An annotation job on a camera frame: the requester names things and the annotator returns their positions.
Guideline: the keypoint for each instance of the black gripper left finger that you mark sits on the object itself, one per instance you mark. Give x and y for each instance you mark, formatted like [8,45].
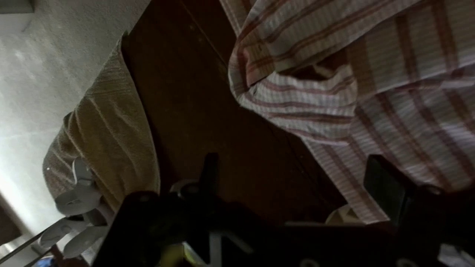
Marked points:
[164,228]

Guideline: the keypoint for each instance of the beige cloth pile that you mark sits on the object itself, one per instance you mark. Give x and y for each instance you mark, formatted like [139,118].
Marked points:
[114,134]

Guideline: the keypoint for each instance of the white plastic spoon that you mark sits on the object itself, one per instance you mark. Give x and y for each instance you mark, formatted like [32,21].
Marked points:
[77,201]
[84,241]

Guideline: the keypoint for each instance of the red striped white towel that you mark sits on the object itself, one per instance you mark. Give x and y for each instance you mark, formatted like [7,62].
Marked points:
[396,99]

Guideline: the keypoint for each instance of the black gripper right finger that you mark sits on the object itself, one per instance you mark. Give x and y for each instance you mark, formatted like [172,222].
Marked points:
[436,223]

